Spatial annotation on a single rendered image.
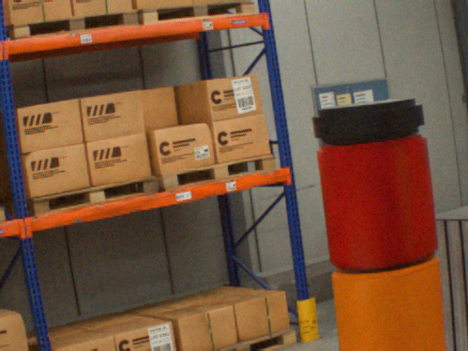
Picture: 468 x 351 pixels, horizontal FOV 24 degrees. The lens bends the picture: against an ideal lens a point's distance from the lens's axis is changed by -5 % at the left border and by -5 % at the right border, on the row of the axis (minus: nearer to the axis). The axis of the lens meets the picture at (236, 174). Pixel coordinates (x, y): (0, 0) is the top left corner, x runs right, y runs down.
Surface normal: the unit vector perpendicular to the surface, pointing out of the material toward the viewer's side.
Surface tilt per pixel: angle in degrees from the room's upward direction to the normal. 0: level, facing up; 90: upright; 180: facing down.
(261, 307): 88
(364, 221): 90
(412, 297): 90
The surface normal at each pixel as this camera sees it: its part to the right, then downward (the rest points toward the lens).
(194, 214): 0.61, -0.02
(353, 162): -0.47, 0.13
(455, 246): -0.78, 0.15
